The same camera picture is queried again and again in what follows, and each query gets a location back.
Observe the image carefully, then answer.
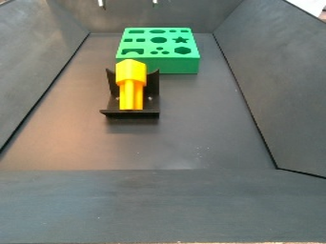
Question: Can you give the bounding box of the green shape sorter block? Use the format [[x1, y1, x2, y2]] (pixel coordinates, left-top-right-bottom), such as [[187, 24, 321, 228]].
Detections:
[[117, 27, 201, 74]]

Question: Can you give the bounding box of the yellow three prong object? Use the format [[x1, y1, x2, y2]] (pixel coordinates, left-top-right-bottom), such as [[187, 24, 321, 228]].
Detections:
[[117, 59, 147, 110]]

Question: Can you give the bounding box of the black curved fixture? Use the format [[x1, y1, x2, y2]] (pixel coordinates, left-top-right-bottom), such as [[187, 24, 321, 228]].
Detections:
[[99, 70, 161, 119]]

